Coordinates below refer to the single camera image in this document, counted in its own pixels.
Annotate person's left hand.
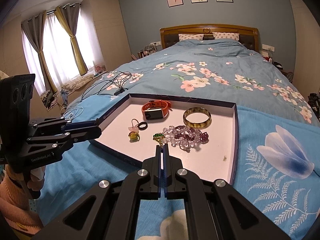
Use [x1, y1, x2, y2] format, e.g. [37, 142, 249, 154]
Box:
[30, 166, 46, 199]

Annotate yellow grey curtain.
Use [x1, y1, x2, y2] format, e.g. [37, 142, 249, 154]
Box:
[54, 4, 88, 75]

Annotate purple bead bracelet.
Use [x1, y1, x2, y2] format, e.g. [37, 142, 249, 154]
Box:
[174, 125, 209, 145]

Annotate dark blue shallow box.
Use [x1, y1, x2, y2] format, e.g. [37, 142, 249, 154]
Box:
[89, 93, 238, 187]

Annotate orange smartwatch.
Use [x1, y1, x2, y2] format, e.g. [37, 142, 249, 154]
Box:
[141, 99, 173, 121]

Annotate patterned cloth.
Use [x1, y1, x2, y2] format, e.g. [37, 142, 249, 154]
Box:
[40, 89, 69, 110]

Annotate yellow brown bangle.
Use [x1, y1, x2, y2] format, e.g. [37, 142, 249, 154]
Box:
[183, 107, 212, 130]

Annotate dark clutter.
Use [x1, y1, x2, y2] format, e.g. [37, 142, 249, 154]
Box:
[308, 93, 320, 119]

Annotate blue tulip print blanket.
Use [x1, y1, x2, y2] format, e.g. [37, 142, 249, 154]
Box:
[27, 95, 320, 240]

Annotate wooden bed headboard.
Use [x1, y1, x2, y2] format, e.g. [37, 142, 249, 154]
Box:
[159, 25, 259, 53]

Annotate spotted white pillow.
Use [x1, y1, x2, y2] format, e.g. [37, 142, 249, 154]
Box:
[212, 32, 240, 40]
[178, 34, 204, 42]

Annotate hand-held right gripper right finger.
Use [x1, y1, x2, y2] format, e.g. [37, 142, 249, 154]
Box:
[163, 145, 290, 240]

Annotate green gem gold ring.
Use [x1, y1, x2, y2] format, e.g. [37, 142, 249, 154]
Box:
[153, 133, 165, 148]

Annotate black cables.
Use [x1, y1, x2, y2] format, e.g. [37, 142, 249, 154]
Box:
[81, 71, 132, 102]

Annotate wooden nightstand with clutter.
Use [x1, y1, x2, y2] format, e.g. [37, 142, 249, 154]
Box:
[260, 51, 293, 79]

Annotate pink charm hair tie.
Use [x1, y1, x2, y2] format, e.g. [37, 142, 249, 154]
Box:
[130, 119, 141, 133]

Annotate bedside cosmetic bottles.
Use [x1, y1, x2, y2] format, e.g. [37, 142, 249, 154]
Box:
[131, 45, 163, 60]

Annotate floral blue quilt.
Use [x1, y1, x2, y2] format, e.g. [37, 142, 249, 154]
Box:
[69, 40, 320, 127]

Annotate clear crystal bead bracelet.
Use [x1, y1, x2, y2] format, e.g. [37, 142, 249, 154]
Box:
[162, 124, 200, 147]

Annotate white cable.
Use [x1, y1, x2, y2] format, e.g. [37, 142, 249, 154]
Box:
[60, 106, 84, 119]

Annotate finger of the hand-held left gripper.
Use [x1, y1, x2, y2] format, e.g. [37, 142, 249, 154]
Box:
[29, 118, 99, 137]
[27, 126, 103, 153]

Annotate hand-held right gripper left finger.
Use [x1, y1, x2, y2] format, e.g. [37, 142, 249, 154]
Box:
[31, 144, 163, 240]

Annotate white sheer curtain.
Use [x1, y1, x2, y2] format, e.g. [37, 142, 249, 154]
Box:
[75, 4, 104, 72]
[42, 12, 80, 85]

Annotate cream fluffy throw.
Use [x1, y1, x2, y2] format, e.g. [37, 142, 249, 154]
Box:
[61, 74, 95, 90]

